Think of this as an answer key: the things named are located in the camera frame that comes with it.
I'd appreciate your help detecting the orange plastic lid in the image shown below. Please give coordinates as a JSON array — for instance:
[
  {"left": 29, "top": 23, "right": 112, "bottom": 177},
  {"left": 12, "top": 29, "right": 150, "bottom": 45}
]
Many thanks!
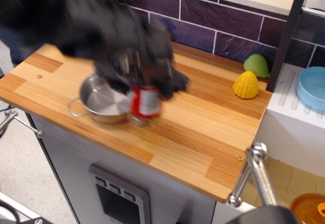
[{"left": 290, "top": 194, "right": 324, "bottom": 223}]

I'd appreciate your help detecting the small steel pot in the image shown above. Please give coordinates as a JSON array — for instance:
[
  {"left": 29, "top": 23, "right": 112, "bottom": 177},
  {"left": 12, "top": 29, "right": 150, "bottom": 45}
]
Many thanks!
[{"left": 68, "top": 74, "right": 129, "bottom": 124}]

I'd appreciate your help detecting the black vertical shelf post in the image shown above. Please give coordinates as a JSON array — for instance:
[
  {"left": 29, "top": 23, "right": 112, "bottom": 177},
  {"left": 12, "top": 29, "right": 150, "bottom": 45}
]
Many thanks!
[{"left": 266, "top": 0, "right": 305, "bottom": 92}]

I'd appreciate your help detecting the left chrome towel bar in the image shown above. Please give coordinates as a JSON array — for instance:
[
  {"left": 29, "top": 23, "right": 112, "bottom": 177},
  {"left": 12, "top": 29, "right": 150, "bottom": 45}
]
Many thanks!
[{"left": 1, "top": 109, "right": 44, "bottom": 138}]

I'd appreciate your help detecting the almond jar with red label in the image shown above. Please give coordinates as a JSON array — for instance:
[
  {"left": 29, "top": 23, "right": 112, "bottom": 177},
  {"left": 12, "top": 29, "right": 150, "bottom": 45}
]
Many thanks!
[{"left": 128, "top": 86, "right": 161, "bottom": 126}]

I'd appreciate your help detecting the grey toy oven panel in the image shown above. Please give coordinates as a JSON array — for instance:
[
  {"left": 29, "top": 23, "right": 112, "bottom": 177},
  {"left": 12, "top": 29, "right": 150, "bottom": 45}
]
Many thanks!
[{"left": 89, "top": 165, "right": 152, "bottom": 223}]

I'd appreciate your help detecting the white toy sink counter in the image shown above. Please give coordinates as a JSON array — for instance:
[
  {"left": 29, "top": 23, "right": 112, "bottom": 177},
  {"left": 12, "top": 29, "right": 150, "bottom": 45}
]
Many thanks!
[{"left": 255, "top": 64, "right": 324, "bottom": 177}]

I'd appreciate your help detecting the yellow toy corn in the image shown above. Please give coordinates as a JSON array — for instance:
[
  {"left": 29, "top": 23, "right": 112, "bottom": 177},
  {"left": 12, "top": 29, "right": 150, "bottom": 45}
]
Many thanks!
[{"left": 233, "top": 71, "right": 259, "bottom": 99}]

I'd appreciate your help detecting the light blue plastic bowl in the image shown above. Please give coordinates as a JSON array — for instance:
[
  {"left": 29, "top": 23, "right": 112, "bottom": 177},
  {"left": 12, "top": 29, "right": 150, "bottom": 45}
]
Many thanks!
[{"left": 296, "top": 67, "right": 324, "bottom": 111}]

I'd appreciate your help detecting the green toy pear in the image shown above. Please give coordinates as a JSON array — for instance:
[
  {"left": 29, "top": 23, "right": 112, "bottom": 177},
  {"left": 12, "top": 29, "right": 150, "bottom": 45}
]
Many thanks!
[{"left": 244, "top": 54, "right": 270, "bottom": 78}]

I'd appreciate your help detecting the person in blue jeans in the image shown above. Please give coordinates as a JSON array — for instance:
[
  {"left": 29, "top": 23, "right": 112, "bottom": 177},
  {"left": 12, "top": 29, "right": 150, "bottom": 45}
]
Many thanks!
[{"left": 1, "top": 27, "right": 44, "bottom": 67}]

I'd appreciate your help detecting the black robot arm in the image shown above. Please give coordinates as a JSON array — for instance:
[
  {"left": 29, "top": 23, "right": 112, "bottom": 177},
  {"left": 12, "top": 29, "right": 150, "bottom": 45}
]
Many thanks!
[{"left": 1, "top": 0, "right": 188, "bottom": 100}]

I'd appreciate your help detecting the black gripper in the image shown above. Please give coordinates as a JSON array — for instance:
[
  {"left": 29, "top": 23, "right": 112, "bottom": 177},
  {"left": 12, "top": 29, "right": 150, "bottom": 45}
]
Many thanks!
[{"left": 94, "top": 20, "right": 189, "bottom": 100}]

